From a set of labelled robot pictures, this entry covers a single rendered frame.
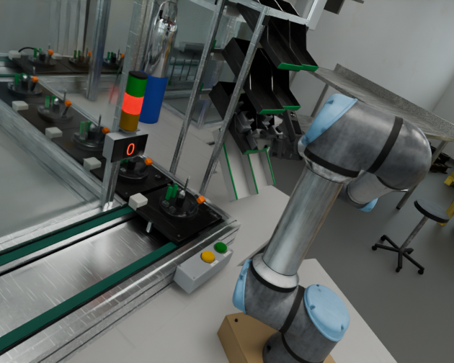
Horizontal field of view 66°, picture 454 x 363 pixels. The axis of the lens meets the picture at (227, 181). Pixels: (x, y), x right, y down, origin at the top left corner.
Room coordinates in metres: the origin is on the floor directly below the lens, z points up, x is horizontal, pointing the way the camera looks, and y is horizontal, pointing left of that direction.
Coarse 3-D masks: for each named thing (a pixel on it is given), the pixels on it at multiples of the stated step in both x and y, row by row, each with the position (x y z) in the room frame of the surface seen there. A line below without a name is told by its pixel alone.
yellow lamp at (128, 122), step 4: (124, 112) 0.86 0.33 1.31; (120, 116) 0.87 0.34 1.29; (124, 116) 0.86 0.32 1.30; (128, 116) 0.86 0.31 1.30; (132, 116) 0.86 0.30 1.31; (136, 116) 0.87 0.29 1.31; (120, 120) 0.86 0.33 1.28; (124, 120) 0.86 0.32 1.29; (128, 120) 0.86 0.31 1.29; (132, 120) 0.86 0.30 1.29; (136, 120) 0.87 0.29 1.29; (120, 124) 0.86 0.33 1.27; (124, 124) 0.86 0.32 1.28; (128, 124) 0.86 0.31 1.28; (132, 124) 0.86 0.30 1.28; (136, 124) 0.88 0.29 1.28; (124, 128) 0.86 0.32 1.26; (128, 128) 0.86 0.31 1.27; (132, 128) 0.87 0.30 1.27; (136, 128) 0.88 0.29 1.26
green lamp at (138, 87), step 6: (132, 78) 0.86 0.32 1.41; (126, 84) 0.87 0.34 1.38; (132, 84) 0.86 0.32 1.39; (138, 84) 0.86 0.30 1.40; (144, 84) 0.88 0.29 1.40; (126, 90) 0.86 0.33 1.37; (132, 90) 0.86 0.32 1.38; (138, 90) 0.86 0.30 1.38; (144, 90) 0.88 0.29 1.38; (138, 96) 0.87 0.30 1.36
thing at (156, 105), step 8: (152, 80) 1.81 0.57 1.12; (160, 80) 1.84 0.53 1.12; (152, 88) 1.82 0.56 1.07; (160, 88) 1.84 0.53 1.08; (144, 96) 1.81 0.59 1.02; (152, 96) 1.82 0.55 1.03; (160, 96) 1.86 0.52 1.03; (144, 104) 1.81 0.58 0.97; (152, 104) 1.83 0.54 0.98; (160, 104) 1.87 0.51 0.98; (144, 112) 1.81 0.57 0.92; (152, 112) 1.83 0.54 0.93; (144, 120) 1.82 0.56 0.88; (152, 120) 1.84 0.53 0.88
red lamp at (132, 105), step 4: (124, 96) 0.87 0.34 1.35; (128, 96) 0.86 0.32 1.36; (132, 96) 0.86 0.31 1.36; (124, 100) 0.87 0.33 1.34; (128, 100) 0.86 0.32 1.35; (132, 100) 0.86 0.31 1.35; (136, 100) 0.86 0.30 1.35; (140, 100) 0.87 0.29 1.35; (124, 104) 0.86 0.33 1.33; (128, 104) 0.86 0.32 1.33; (132, 104) 0.86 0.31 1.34; (136, 104) 0.87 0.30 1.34; (140, 104) 0.88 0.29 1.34; (124, 108) 0.86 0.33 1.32; (128, 108) 0.86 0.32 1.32; (132, 108) 0.86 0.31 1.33; (136, 108) 0.87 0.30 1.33; (140, 108) 0.88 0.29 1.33; (128, 112) 0.86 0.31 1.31; (132, 112) 0.86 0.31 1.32; (136, 112) 0.87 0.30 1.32; (140, 112) 0.89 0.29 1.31
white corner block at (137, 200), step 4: (132, 196) 0.95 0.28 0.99; (136, 196) 0.96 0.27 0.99; (140, 196) 0.97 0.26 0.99; (132, 200) 0.94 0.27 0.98; (136, 200) 0.94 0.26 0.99; (140, 200) 0.94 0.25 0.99; (144, 200) 0.95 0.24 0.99; (128, 204) 0.94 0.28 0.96; (132, 204) 0.94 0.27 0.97; (136, 204) 0.93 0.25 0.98; (140, 204) 0.94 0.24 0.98; (144, 204) 0.95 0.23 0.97
